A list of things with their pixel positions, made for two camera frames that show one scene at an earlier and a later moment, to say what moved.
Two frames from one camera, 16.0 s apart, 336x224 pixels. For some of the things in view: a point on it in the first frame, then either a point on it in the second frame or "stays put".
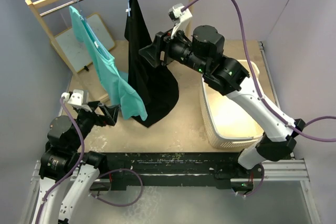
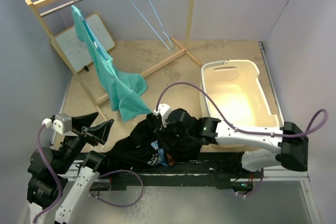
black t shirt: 156,86 to 150,145
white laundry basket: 230,121 stays put
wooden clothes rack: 32,4 stays put
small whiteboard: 76,53 stays put
